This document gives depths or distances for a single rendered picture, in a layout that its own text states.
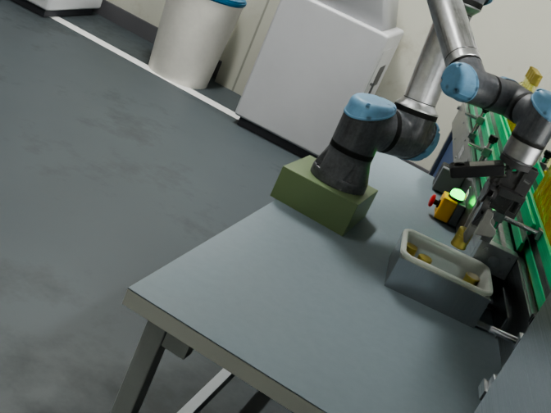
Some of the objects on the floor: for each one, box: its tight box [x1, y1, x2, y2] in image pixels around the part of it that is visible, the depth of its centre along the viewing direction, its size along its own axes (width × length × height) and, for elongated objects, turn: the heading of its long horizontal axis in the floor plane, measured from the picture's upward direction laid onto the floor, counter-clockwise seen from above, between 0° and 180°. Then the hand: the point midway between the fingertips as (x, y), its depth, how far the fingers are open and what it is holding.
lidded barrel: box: [148, 0, 247, 89], centre depth 514 cm, size 51×51×63 cm
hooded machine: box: [235, 0, 403, 158], centre depth 477 cm, size 73×60×131 cm
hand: (464, 233), depth 175 cm, fingers closed on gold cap, 3 cm apart
